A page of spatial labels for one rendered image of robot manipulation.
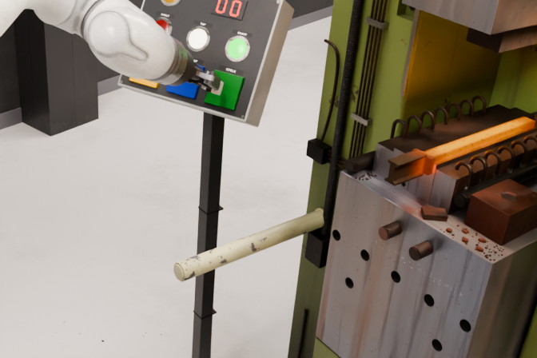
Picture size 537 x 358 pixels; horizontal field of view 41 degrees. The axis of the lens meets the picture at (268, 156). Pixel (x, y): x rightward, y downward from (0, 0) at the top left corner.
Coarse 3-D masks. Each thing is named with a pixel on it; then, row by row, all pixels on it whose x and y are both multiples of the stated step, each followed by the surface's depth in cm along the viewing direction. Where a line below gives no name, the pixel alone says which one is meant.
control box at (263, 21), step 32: (160, 0) 166; (192, 0) 163; (224, 0) 160; (256, 0) 157; (224, 32) 159; (256, 32) 156; (224, 64) 158; (256, 64) 156; (160, 96) 163; (256, 96) 156
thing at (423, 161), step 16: (496, 128) 152; (512, 128) 152; (448, 144) 142; (464, 144) 143; (480, 144) 146; (400, 160) 132; (416, 160) 133; (432, 160) 135; (400, 176) 133; (416, 176) 136
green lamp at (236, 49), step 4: (236, 40) 158; (240, 40) 157; (232, 44) 158; (236, 44) 157; (240, 44) 157; (244, 44) 157; (228, 48) 158; (232, 48) 158; (236, 48) 157; (240, 48) 157; (244, 48) 157; (232, 52) 157; (236, 52) 157; (240, 52) 157; (244, 52) 157; (232, 56) 157; (236, 56) 157; (240, 56) 157
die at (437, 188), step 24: (456, 120) 161; (480, 120) 159; (504, 120) 160; (384, 144) 146; (408, 144) 145; (432, 144) 146; (504, 144) 149; (528, 144) 150; (384, 168) 147; (480, 168) 138; (504, 168) 143; (432, 192) 138; (456, 192) 135
